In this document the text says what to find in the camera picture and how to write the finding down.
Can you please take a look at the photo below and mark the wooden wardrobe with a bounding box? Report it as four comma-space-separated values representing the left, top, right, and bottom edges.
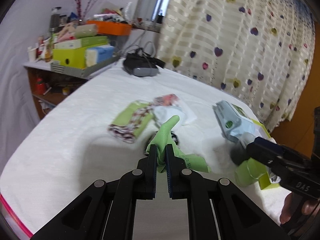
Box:
268, 74, 320, 153

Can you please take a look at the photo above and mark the person's right hand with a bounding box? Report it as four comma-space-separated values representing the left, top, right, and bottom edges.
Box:
279, 193, 320, 225

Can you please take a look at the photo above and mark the white green flat box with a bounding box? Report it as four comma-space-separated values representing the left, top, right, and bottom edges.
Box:
54, 36, 108, 49

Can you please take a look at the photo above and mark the black grey VR headset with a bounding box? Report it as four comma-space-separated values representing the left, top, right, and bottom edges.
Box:
123, 48, 165, 77

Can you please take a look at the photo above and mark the white paper cup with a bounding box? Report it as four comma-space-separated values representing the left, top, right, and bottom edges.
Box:
27, 47, 37, 62

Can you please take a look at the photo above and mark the black white striped mask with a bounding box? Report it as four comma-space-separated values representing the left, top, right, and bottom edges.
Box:
171, 132, 179, 146

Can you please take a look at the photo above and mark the wooden side shelf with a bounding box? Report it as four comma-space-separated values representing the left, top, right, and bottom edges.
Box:
23, 61, 87, 119

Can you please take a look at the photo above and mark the red bottle on shelf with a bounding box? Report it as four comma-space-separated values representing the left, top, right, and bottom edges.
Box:
35, 77, 47, 95

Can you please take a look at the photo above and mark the orange storage box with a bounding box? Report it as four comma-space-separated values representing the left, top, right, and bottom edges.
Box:
86, 21, 132, 36

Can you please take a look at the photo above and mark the striped grey tray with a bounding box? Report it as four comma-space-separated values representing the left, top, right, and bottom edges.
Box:
49, 55, 121, 79

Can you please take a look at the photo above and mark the cream heart pattern curtain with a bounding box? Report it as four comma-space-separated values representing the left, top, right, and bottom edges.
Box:
157, 0, 316, 131

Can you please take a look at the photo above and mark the blue tissue pack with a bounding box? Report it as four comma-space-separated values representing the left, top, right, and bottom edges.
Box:
85, 44, 114, 67

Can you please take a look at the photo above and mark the green patterned cloth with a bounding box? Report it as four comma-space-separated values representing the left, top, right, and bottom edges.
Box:
108, 100, 154, 144

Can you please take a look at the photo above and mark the wet wipes pack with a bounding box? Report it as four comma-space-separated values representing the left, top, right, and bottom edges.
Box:
214, 100, 255, 142

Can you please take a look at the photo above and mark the green rimmed white box lid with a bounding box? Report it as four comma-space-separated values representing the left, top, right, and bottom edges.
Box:
235, 119, 280, 190

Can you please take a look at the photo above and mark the floral tissue packet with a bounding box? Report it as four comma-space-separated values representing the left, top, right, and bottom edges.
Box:
153, 94, 179, 106

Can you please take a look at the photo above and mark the white sock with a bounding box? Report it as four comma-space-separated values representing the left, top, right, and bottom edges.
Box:
153, 103, 197, 129

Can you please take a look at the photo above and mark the lime green box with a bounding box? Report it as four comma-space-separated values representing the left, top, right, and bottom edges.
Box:
53, 46, 96, 69

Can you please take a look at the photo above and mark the beige bandage roll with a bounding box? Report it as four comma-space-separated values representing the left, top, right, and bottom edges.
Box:
74, 24, 98, 38

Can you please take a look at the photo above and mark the white table cover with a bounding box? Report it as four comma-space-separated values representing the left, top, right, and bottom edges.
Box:
0, 58, 292, 235

